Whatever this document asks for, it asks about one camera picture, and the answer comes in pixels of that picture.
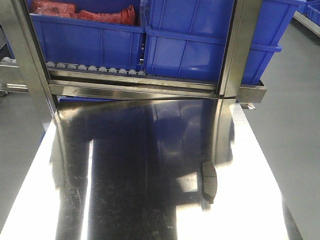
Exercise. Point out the second-right grey brake pad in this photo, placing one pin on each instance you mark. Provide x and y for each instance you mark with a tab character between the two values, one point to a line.
209	181

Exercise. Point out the left blue plastic bin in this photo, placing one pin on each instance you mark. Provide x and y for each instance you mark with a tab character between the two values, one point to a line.
92	43

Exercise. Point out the right blue plastic bin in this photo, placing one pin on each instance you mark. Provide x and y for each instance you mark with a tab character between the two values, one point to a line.
187	38

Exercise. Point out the roller conveyor track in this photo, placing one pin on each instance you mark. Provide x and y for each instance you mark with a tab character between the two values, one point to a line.
95	67

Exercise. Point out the red bubble wrap bags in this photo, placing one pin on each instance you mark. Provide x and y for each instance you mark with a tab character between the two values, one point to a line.
127	16

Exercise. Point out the blue plastic bin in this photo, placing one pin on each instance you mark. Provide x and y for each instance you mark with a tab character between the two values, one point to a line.
187	38
92	43

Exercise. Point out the stainless steel rack frame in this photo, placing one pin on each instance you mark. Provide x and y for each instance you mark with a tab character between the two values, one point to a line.
44	84

